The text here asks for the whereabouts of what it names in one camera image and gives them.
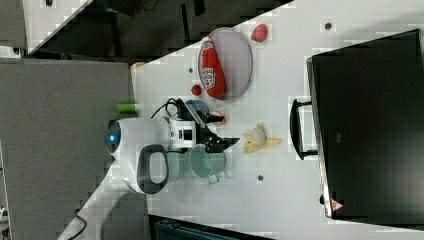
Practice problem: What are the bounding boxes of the large toy strawberry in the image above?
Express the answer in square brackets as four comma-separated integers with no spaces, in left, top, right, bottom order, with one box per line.
[251,24,268,43]

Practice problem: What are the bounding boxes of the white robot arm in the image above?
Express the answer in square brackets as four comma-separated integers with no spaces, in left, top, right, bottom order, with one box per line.
[57,98,239,240]

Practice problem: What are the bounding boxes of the blue bowl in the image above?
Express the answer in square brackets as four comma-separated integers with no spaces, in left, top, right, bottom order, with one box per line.
[185,99,209,115]

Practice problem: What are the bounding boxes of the small toy strawberry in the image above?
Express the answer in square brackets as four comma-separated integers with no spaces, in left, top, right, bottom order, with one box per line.
[191,84,202,96]

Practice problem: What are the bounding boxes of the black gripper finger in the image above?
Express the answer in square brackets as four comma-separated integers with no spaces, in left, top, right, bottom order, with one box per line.
[207,114,225,123]
[218,137,240,150]

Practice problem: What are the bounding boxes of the red ketchup bottle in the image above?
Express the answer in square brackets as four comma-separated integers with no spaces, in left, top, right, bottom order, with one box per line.
[200,37,226,98]

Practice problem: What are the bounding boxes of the black toaster oven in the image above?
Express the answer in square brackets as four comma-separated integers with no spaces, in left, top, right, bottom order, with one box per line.
[289,29,424,230]

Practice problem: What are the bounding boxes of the green cup with handle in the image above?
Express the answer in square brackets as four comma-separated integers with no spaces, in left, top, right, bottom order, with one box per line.
[189,145,226,185]

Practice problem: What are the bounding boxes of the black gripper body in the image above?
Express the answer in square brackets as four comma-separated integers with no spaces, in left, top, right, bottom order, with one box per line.
[176,98,230,153]

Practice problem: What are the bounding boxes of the black cable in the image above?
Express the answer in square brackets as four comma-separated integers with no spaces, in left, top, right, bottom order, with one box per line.
[150,97,179,120]

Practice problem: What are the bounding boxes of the toy orange half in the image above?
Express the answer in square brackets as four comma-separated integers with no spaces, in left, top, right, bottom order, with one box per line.
[212,111,226,126]

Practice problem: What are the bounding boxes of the blue metal frame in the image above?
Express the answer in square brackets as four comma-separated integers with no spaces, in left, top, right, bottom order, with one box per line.
[154,220,240,240]

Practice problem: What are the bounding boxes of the green toy vegetable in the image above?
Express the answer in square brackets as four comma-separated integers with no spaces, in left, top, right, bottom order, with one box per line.
[116,104,140,113]

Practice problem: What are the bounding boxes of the grey oval plate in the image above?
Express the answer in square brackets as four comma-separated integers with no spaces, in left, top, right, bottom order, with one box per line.
[198,27,253,100]

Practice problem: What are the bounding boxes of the peeled toy banana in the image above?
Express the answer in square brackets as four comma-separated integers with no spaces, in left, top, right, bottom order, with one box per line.
[242,124,281,154]

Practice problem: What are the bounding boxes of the green oval colander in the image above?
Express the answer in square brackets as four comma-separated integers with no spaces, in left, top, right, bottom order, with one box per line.
[167,152,189,183]

